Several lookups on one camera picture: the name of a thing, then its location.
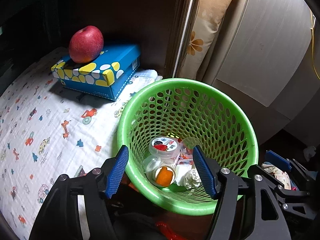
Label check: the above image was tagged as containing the white paper ball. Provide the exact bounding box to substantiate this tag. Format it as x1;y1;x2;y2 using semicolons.
175;164;202;190

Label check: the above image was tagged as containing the white round plastic lid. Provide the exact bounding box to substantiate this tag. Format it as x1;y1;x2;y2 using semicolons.
143;155;162;181

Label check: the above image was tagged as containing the clear plastic cup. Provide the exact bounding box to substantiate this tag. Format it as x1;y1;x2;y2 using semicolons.
180;137;201;159

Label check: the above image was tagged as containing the red labelled pudding cup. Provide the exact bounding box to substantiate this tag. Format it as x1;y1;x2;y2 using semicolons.
149;137;180;163

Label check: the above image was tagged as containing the green mesh waste basket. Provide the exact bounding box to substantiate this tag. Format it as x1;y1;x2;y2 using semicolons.
117;78;259;216

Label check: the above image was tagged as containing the white printed table cloth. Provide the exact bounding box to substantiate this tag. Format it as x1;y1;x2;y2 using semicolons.
1;48;158;239

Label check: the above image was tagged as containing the blue yellow tissue box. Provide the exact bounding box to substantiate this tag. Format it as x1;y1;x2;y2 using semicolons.
51;44;141;101

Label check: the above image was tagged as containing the white cabinet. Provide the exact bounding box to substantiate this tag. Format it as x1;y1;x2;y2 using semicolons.
217;0;311;107

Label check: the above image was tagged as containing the red apple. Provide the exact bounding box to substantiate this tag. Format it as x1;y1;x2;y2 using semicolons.
68;25;104;63

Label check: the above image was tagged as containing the beige floral pillow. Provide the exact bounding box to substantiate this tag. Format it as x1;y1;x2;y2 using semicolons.
177;0;232;80

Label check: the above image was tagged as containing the yellow cord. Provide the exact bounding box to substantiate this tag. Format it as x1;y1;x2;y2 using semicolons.
310;10;320;79

